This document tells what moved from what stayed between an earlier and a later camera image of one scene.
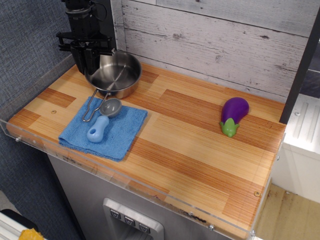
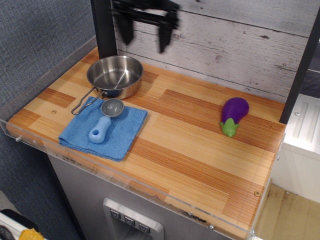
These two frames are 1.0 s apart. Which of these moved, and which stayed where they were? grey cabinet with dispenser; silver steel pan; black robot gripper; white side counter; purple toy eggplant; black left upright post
Moved: silver steel pan; black robot gripper
Stayed: grey cabinet with dispenser; black left upright post; white side counter; purple toy eggplant
